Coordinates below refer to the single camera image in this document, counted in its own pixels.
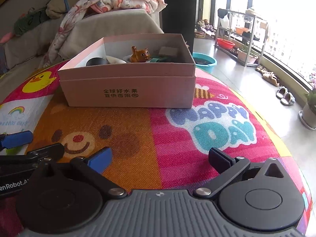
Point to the potted plant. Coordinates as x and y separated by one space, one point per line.
308 114

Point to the black cylindrical cup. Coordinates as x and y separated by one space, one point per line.
97 61

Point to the pink cardboard box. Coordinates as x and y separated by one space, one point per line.
135 85

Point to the green plush toy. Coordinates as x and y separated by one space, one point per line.
26 22

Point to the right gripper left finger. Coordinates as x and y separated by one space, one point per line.
91 169

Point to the blue plastic basin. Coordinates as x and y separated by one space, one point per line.
204 62

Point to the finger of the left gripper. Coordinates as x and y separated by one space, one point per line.
9 141
54 151

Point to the beige shoes pair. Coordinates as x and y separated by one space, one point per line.
268 76

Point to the metal shelf rack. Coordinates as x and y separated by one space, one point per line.
247 31

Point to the grey slippers pair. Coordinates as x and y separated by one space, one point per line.
286 98

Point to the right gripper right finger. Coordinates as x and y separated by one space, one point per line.
229 171

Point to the pink patterned blanket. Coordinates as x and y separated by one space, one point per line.
78 11

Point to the beige covered sofa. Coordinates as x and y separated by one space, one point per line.
23 54

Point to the red plastic basin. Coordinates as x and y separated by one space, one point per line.
225 44

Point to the orange bear figurine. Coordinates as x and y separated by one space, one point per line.
139 56

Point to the colourful cartoon play mat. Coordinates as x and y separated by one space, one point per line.
152 148

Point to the cream cosmetic tube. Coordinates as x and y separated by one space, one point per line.
114 60

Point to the beige pillow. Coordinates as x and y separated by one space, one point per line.
56 8

